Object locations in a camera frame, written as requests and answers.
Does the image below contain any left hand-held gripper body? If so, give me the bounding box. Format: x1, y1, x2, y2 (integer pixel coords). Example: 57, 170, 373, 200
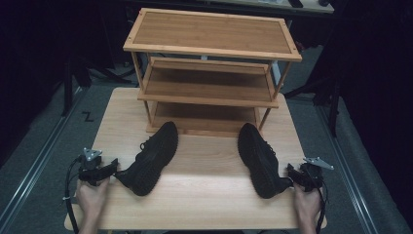
77, 147, 108, 187

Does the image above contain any wooden three-tier shoe rack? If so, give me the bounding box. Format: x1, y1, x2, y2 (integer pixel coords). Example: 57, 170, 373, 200
123, 7, 303, 138

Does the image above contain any metal floor rail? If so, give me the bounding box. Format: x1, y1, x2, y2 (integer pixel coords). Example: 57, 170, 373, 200
315, 105, 379, 234
0, 87, 87, 230

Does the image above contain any white table leg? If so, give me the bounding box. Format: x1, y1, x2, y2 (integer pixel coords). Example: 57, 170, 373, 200
271, 60, 282, 87

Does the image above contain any black metal stand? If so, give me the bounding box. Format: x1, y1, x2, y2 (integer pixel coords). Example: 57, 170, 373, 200
283, 72, 343, 138
60, 53, 131, 118

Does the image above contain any person's left hand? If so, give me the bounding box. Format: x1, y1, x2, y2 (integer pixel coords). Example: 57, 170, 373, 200
75, 175, 112, 225

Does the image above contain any black knit sneaker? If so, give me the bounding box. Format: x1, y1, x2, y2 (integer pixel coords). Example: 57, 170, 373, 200
237, 122, 294, 200
114, 121, 179, 197

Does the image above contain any person's right hand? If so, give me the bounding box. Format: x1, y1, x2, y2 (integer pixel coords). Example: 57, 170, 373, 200
292, 181, 324, 226

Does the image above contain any light background table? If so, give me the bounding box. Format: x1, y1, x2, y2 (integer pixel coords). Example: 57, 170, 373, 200
207, 0, 335, 16

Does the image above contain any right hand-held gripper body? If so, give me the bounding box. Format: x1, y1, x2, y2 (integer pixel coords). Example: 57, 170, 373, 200
298, 156, 335, 193

